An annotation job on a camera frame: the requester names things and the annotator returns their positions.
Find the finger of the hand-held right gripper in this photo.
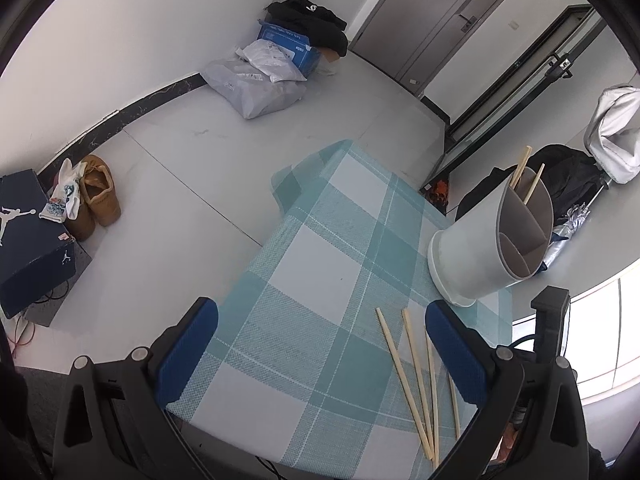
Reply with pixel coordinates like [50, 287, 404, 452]
[530, 286, 572, 361]

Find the grey entrance door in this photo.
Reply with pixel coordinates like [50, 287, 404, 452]
[348, 0, 530, 93]

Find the grey box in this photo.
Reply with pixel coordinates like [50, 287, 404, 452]
[22, 242, 93, 327]

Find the teal checked tablecloth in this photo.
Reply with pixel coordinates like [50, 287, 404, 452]
[165, 140, 513, 480]

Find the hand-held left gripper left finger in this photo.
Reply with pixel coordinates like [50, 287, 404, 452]
[52, 296, 236, 480]

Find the white printed sock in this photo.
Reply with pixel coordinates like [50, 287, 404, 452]
[39, 158, 86, 222]

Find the white hanging bag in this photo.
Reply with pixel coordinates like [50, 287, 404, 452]
[584, 85, 640, 184]

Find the silver folded umbrella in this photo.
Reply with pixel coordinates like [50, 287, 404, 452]
[537, 175, 613, 273]

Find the black backpack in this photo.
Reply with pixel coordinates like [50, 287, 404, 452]
[455, 144, 606, 221]

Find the white plastic parcel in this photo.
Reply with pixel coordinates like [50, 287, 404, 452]
[236, 40, 307, 83]

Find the navy shoe box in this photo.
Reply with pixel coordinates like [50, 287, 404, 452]
[0, 170, 77, 318]

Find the red cable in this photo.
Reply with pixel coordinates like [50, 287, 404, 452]
[10, 280, 71, 361]

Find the black clothing pile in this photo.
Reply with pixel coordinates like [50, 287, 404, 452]
[265, 0, 349, 57]

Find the orange black object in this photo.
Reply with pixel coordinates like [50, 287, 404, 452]
[425, 178, 451, 208]

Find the grey plastic parcel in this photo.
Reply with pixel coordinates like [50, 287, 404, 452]
[201, 57, 307, 120]

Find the white grey utensil holder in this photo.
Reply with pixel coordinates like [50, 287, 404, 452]
[427, 174, 555, 308]

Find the dark framed door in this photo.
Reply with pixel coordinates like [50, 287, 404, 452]
[420, 4, 606, 201]

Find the blue cardboard box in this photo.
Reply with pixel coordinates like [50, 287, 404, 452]
[257, 20, 322, 76]

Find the brown shoe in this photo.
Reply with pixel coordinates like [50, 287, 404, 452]
[65, 200, 96, 242]
[80, 154, 122, 227]

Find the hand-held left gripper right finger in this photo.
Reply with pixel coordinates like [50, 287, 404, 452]
[425, 300, 591, 480]

